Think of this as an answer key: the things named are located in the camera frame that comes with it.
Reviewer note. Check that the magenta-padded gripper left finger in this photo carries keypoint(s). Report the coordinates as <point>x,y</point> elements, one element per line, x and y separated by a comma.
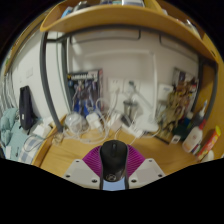
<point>81,171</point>

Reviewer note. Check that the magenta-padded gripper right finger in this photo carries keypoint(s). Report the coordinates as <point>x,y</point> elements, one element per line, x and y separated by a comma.
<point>148,171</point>

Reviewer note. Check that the black computer mouse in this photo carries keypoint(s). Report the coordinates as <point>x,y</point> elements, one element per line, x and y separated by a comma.
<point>114,160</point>

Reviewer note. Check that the small white cube clock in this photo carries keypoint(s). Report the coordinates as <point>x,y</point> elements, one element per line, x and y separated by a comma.
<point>175,139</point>

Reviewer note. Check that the dark green container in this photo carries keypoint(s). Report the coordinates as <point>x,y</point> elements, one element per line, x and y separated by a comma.
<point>180,131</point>

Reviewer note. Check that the white power adapter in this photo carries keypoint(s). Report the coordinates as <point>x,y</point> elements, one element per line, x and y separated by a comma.
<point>93,120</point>

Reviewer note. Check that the white red-capped lotion bottle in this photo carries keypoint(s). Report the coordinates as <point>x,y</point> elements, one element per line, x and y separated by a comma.
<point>192,138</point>

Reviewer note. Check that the metal cup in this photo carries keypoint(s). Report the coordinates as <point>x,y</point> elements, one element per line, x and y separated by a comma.
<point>130,109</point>

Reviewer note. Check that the red yellow chip canister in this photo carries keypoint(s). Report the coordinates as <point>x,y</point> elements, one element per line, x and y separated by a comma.
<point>208,143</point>

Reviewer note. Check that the brown tree figurine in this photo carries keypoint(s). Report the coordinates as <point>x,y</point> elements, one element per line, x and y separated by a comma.
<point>173,110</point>

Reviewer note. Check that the blue pump spray bottle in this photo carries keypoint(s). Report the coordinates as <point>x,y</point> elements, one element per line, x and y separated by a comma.
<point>199,115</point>

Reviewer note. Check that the blue robot model box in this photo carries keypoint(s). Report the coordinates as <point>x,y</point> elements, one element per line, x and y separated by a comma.
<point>85,90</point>

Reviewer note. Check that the black bag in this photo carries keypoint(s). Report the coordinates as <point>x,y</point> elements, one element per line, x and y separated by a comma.
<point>26,108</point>

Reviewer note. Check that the teal blanket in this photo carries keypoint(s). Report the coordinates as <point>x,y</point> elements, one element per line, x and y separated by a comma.
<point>8,126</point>

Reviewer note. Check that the printed figure box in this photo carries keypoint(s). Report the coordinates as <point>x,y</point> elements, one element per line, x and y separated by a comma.
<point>186,83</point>

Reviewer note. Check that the wooden shelf unit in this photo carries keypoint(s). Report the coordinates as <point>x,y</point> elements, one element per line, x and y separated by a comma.
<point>133,18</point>

